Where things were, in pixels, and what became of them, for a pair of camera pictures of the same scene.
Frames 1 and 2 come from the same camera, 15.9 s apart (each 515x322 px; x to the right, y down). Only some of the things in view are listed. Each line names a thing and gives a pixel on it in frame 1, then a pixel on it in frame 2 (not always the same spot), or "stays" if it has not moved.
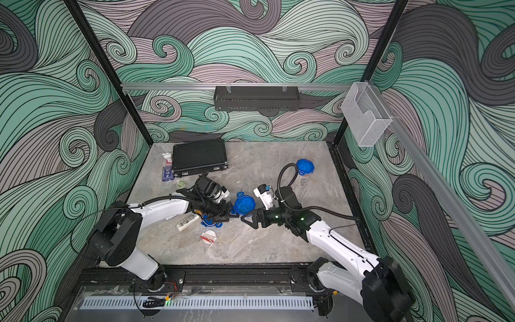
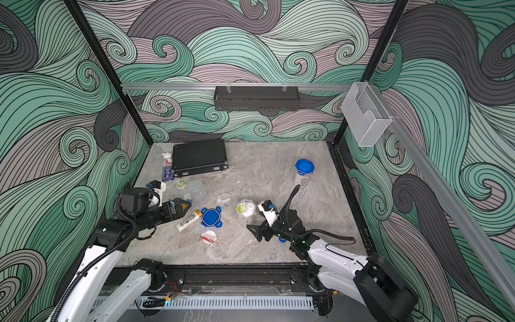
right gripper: x=259 y=212 to x=260 y=229
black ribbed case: x=199 y=157 stays
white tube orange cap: x=193 y=217 stays
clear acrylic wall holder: x=365 y=113 stays
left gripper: x=222 y=216 to x=167 y=208
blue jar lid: x=208 y=221 stays
